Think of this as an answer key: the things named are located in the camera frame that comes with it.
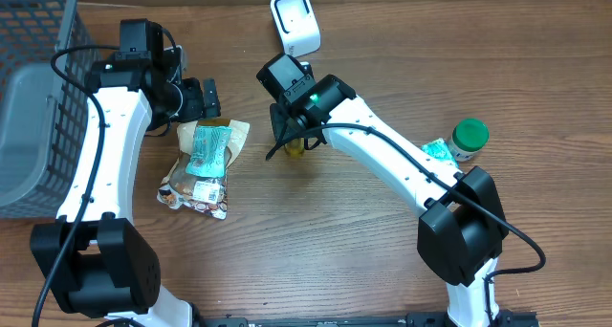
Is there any yellow oil bottle silver cap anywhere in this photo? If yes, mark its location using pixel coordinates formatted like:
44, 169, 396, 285
284, 138, 305, 157

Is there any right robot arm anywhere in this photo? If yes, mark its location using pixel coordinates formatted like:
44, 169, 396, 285
256, 54, 508, 326

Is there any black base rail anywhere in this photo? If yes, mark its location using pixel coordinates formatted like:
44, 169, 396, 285
190, 311, 540, 327

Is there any teal white tissue pack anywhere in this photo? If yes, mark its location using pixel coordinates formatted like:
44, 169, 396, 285
421, 138, 459, 168

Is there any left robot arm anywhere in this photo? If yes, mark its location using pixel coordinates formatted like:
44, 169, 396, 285
30, 19, 221, 326

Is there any white barcode scanner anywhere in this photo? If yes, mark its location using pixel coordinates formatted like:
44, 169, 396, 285
270, 0, 321, 57

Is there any green lid white jar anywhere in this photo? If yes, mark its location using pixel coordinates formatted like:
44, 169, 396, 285
448, 119, 490, 162

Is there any brown snack pouch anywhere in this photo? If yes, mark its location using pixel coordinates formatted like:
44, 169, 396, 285
157, 118, 251, 220

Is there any grey plastic mesh basket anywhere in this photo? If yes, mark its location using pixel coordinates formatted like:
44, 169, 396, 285
1, 0, 100, 219

